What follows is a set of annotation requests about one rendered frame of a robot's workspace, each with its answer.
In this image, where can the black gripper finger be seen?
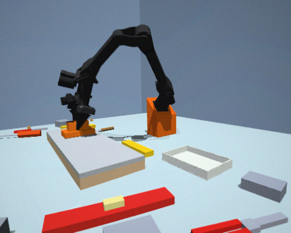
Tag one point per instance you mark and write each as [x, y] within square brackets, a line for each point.
[81, 118]
[74, 117]

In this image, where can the white shallow tray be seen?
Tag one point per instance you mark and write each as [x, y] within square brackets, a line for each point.
[201, 163]

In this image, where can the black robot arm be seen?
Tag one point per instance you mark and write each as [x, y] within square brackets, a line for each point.
[134, 36]

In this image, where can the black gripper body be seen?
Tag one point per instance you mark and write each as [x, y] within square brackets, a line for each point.
[83, 107]

